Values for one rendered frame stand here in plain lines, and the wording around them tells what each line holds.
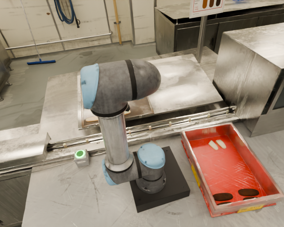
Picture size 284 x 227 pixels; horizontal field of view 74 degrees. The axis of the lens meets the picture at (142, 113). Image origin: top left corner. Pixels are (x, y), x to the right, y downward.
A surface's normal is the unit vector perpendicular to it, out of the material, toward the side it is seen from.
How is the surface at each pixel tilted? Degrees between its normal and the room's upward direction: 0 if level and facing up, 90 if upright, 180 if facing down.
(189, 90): 10
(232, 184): 0
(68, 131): 0
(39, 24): 90
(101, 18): 90
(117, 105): 91
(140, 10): 90
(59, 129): 0
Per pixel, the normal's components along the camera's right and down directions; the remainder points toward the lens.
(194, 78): -0.04, -0.62
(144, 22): 0.21, 0.64
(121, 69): 0.08, -0.42
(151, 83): 0.73, 0.29
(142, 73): 0.40, -0.11
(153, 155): 0.11, -0.74
